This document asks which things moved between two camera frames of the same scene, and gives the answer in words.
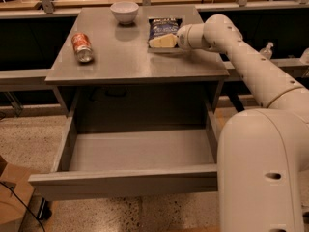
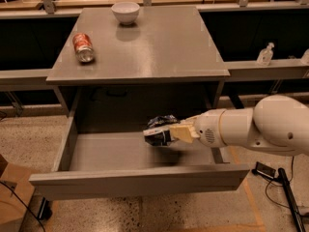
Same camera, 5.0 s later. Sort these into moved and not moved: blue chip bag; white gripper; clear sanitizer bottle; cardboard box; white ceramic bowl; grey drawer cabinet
Moved: blue chip bag; white gripper
Not moved: clear sanitizer bottle; cardboard box; white ceramic bowl; grey drawer cabinet
